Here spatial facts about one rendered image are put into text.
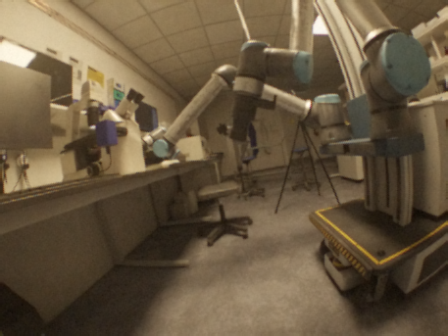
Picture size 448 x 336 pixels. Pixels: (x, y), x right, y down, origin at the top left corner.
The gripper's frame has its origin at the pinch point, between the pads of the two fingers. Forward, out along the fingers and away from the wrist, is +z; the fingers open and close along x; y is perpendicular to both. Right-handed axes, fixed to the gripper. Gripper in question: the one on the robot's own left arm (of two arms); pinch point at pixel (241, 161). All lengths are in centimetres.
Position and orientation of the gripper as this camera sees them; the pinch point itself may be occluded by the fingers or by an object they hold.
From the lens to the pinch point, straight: 59.8
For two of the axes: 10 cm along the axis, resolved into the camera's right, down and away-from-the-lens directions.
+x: -2.2, 2.1, -9.5
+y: -9.6, -2.4, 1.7
